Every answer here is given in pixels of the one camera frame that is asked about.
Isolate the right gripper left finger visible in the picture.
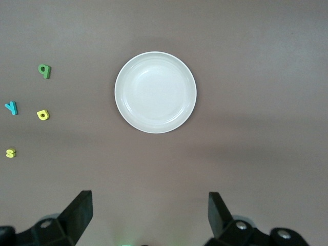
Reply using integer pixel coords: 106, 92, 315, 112
15, 190, 93, 246

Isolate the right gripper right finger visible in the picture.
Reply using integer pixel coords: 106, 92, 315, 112
204, 192, 272, 246

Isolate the teal letter y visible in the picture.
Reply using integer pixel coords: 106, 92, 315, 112
4, 101, 19, 116

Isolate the green letter b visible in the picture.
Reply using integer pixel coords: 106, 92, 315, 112
37, 64, 52, 80

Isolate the beige round plate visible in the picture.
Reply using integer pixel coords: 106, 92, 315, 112
114, 51, 198, 134

